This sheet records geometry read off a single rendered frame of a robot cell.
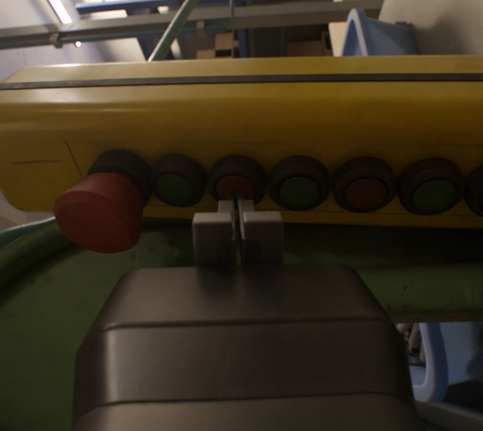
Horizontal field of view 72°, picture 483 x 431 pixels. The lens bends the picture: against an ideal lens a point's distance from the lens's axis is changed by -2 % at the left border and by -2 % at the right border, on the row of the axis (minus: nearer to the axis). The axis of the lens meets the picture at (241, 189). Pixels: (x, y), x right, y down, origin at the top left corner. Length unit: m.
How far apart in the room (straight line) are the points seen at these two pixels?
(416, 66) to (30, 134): 0.20
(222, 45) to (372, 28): 5.49
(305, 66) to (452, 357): 0.33
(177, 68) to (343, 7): 1.45
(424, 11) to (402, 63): 0.44
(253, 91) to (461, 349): 0.35
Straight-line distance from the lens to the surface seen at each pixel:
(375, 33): 0.62
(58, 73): 0.23
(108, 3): 5.01
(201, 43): 6.71
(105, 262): 0.22
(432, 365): 0.41
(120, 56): 7.24
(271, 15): 1.57
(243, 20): 1.58
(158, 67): 0.21
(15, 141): 0.21
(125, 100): 0.17
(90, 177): 0.17
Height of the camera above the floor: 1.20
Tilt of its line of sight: 4 degrees up
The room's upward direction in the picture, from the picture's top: 92 degrees counter-clockwise
